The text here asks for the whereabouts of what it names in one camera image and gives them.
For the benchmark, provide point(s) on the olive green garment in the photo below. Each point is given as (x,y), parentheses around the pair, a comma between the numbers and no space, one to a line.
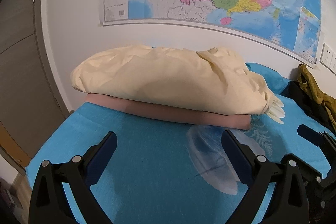
(315,90)

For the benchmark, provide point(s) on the blue floral bedsheet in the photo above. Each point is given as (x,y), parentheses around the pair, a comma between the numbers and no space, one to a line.
(157,161)

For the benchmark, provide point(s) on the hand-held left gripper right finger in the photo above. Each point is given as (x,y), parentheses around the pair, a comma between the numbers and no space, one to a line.
(236,155)

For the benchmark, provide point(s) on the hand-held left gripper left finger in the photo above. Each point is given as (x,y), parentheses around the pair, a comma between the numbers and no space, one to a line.
(101,158)

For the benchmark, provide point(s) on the brown wooden door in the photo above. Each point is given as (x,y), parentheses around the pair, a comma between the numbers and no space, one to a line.
(21,56)

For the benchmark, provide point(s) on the black garment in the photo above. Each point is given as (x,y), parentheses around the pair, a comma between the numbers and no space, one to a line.
(296,98)

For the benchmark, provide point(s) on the white wall socket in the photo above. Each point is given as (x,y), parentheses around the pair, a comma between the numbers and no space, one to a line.
(334,61)
(326,54)

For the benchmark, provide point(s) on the cream yellow garment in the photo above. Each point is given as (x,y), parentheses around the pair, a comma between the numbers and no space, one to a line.
(157,77)

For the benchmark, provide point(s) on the pink garment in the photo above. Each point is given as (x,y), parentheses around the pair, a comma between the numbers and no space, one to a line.
(183,115)

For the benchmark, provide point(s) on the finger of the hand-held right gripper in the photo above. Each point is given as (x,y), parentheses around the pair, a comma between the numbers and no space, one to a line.
(320,179)
(309,134)

